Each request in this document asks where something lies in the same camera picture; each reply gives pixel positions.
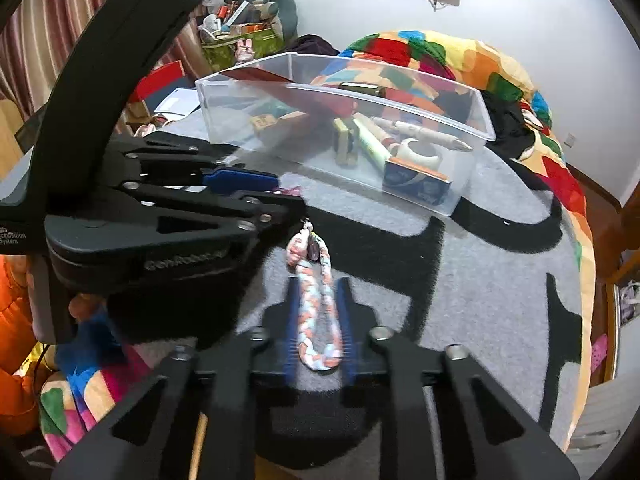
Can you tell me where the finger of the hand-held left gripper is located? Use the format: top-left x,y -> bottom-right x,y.
112,132 -> 280,196
122,182 -> 307,242

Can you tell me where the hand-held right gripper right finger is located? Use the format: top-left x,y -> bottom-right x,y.
336,277 -> 581,480

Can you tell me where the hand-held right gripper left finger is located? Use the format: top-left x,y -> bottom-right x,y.
50,277 -> 306,480

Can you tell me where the pastel braided wrist strap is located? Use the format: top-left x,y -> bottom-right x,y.
285,217 -> 348,373

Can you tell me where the clear plastic box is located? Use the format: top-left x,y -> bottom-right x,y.
195,51 -> 497,218

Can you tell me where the light green tube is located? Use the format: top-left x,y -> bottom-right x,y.
352,112 -> 401,173

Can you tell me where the small blue box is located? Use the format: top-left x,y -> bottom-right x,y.
382,156 -> 453,206

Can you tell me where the person's left hand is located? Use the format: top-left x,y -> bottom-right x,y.
67,294 -> 103,323

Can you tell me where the flat pink beige tube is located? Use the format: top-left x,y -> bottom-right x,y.
277,111 -> 313,133

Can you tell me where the red box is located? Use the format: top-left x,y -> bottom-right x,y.
127,60 -> 186,106

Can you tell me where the grey black patterned mat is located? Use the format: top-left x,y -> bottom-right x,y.
160,110 -> 586,471

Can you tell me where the green basket of clutter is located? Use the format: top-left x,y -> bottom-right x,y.
201,27 -> 283,72

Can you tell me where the clear tape roll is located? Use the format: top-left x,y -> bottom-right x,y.
395,139 -> 442,171

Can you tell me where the white pink tube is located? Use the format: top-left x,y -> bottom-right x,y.
370,116 -> 416,133

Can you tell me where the dark clothing pile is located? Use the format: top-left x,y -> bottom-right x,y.
297,34 -> 341,56

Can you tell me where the grey plush pillow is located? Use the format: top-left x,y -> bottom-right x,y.
245,0 -> 298,41

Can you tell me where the white tube with gold tip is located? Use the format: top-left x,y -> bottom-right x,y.
395,121 -> 473,153

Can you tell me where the black clothing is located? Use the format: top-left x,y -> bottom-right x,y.
435,87 -> 538,161

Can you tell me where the pink slipper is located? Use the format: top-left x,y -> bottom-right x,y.
591,334 -> 608,371

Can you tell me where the colourful patchwork blanket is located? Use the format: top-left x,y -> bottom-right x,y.
40,30 -> 597,461

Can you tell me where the striped curtain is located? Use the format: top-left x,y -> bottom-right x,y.
0,0 -> 218,116

